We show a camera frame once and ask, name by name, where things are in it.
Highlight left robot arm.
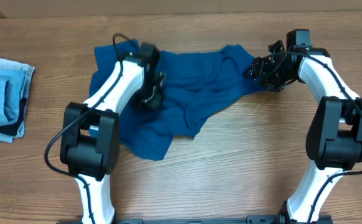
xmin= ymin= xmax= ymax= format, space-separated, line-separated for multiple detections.
xmin=60 ymin=43 xmax=165 ymax=223

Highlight folded light blue jeans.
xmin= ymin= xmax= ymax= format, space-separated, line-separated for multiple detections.
xmin=0 ymin=58 xmax=35 ymax=143

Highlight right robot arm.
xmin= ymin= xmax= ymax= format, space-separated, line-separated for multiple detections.
xmin=244 ymin=29 xmax=362 ymax=223

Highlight dark blue t-shirt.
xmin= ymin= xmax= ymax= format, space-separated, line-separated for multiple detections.
xmin=88 ymin=38 xmax=267 ymax=161

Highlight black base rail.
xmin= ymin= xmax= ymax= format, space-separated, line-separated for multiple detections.
xmin=55 ymin=214 xmax=333 ymax=224

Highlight folded black garment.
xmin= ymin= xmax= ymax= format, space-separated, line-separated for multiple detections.
xmin=0 ymin=97 xmax=27 ymax=136

